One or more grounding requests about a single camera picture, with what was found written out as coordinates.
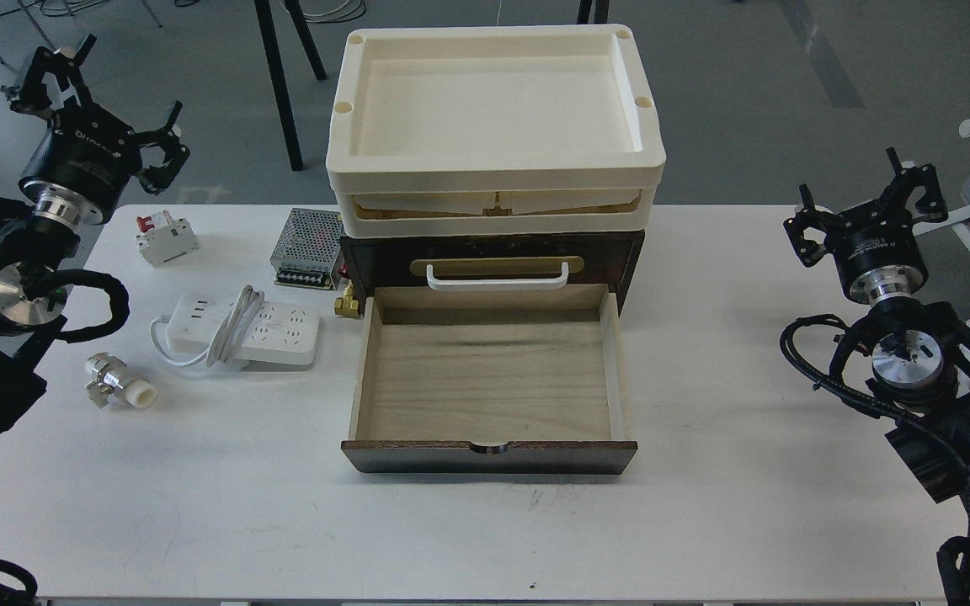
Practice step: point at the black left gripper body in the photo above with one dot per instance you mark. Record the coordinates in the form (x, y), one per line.
(87, 151)

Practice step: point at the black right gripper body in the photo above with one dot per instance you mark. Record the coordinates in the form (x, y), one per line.
(876, 257)

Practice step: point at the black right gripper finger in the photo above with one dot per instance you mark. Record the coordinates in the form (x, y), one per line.
(809, 216)
(913, 197)

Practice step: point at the white power strip with cable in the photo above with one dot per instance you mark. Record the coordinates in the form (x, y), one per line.
(204, 331)

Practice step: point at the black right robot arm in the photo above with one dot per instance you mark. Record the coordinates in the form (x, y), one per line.
(904, 360)

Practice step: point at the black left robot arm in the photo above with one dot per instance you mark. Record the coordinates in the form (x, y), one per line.
(40, 302)

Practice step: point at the dark wooden cabinet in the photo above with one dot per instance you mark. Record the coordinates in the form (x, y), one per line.
(569, 275)

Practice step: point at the silver mesh power supply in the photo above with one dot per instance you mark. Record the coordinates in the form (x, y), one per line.
(307, 254)

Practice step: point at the silver white pipe valve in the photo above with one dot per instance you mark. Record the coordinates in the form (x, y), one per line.
(109, 376)

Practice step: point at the black table leg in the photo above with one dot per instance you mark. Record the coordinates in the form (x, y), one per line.
(272, 53)

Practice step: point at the brass valve fitting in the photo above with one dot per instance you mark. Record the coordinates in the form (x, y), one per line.
(351, 303)

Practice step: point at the cream plastic tray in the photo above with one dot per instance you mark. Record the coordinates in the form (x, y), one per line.
(474, 131)

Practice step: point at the open wooden drawer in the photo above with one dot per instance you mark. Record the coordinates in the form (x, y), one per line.
(491, 382)

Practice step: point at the white circuit breaker red switch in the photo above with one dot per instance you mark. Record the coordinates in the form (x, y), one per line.
(162, 238)

